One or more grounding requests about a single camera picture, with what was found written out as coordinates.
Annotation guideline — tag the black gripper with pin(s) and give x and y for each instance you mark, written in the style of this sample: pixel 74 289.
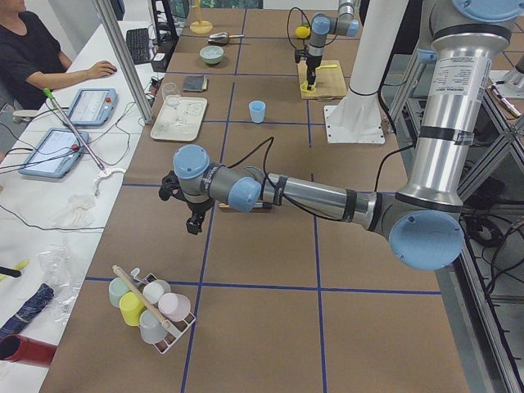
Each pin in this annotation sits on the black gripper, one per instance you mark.
pixel 313 61
pixel 196 208

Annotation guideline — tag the steel muddler black tip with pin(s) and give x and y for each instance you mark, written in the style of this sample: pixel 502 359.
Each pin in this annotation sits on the steel muddler black tip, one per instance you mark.
pixel 246 209

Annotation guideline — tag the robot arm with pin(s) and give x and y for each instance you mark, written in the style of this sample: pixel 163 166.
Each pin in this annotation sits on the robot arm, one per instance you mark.
pixel 321 26
pixel 421 221

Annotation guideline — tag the whole yellow lemon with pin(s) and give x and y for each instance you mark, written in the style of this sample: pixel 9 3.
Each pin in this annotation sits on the whole yellow lemon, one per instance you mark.
pixel 302 32

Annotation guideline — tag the light blue paper cup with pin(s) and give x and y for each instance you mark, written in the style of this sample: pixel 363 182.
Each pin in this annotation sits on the light blue paper cup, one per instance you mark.
pixel 257 110

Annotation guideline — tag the white cup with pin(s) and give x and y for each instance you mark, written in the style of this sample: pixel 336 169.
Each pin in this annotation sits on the white cup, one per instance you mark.
pixel 153 291

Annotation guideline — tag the pink cup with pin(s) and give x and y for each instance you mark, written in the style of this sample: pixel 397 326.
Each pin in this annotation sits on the pink cup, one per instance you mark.
pixel 176 307

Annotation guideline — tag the mint green cup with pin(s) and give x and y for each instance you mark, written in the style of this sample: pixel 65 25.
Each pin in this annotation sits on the mint green cup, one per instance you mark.
pixel 117 288

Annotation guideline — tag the yellow cup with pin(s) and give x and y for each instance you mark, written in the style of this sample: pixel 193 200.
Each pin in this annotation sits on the yellow cup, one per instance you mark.
pixel 131 308

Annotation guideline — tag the grey translucent cup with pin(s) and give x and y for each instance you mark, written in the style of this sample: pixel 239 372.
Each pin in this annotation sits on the grey translucent cup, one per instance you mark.
pixel 150 328

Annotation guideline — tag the yellow plastic knife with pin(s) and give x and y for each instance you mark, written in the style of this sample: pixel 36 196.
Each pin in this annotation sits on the yellow plastic knife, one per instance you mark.
pixel 327 66

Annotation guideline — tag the bamboo cutting board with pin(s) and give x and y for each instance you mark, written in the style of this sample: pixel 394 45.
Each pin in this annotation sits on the bamboo cutting board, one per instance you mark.
pixel 330 83

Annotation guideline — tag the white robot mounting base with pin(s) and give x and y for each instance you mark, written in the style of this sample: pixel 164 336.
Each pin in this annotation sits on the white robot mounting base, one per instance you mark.
pixel 357 117

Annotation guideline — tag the metal ice scoop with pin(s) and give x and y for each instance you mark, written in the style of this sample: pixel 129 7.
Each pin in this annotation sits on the metal ice scoop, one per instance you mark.
pixel 222 38

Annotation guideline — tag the green bowl of ice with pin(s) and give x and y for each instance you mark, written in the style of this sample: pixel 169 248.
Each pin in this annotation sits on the green bowl of ice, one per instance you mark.
pixel 212 55

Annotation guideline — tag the cream bear serving tray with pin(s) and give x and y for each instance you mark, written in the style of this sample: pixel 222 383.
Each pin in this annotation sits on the cream bear serving tray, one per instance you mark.
pixel 180 123

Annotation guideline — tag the crumpled white tissue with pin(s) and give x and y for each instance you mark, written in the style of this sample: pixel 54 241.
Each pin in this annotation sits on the crumpled white tissue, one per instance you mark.
pixel 76 213

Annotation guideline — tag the grey yellow folded cloth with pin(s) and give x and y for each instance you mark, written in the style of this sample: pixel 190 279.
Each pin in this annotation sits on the grey yellow folded cloth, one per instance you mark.
pixel 195 83

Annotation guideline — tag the round wooden stand base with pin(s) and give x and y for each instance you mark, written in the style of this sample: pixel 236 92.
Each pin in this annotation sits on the round wooden stand base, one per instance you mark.
pixel 199 26

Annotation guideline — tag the clear wine glass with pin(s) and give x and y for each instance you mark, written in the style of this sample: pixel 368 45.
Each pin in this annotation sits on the clear wine glass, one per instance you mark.
pixel 171 94

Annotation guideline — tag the clear plastic bag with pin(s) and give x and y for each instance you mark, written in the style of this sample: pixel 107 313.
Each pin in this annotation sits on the clear plastic bag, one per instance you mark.
pixel 62 275

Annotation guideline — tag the lower blue teach pendant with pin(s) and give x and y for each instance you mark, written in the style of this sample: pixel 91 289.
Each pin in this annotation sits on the lower blue teach pendant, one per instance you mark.
pixel 54 156

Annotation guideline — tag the blue teach pendant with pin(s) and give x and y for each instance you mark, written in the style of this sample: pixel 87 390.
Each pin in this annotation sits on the blue teach pendant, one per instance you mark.
pixel 92 107
pixel 54 156

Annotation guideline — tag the upper blue teach pendant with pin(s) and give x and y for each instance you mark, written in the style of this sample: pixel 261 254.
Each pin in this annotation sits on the upper blue teach pendant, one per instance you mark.
pixel 92 107

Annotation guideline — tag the folded dark blue umbrella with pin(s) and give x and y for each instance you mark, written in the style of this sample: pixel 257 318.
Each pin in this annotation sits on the folded dark blue umbrella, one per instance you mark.
pixel 28 311

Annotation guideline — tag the black keyboard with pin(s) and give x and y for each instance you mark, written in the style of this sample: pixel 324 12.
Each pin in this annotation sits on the black keyboard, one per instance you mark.
pixel 138 44

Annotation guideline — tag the green tipped metal rod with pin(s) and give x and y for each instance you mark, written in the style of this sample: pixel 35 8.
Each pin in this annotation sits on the green tipped metal rod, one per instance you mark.
pixel 48 93

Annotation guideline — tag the red cylinder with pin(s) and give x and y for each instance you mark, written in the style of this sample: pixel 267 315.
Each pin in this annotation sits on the red cylinder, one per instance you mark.
pixel 24 350

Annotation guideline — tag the seated person black shirt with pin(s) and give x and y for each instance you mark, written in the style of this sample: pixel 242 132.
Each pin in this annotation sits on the seated person black shirt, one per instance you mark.
pixel 32 59

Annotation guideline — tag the wooden rack handle rod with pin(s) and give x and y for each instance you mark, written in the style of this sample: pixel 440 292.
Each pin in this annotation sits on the wooden rack handle rod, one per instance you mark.
pixel 118 271

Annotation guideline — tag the white wire cup rack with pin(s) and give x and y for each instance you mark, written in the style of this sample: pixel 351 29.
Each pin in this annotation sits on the white wire cup rack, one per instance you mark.
pixel 176 329

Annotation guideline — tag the aluminium frame post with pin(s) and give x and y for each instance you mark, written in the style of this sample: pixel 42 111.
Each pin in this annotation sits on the aluminium frame post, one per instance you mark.
pixel 108 19

